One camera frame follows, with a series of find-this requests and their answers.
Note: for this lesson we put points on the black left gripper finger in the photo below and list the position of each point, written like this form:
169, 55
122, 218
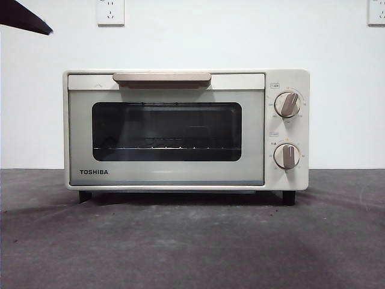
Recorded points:
21, 16

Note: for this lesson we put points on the cream Toshiba toaster oven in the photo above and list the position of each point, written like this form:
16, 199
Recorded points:
168, 174

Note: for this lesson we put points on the white wall socket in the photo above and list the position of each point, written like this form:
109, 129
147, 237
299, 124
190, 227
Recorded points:
110, 13
376, 13

